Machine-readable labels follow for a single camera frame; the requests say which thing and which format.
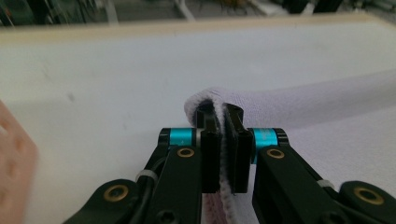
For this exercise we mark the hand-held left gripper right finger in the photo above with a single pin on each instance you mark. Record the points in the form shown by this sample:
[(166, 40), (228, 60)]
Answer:
[(239, 161)]

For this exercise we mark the lilac printed towel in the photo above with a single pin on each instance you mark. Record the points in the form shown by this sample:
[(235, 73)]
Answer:
[(327, 124)]

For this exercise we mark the white foam mat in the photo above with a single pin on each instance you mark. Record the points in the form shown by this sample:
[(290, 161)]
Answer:
[(109, 77)]

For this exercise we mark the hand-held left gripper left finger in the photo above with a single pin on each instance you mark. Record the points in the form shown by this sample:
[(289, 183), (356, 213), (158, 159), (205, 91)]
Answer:
[(211, 161)]

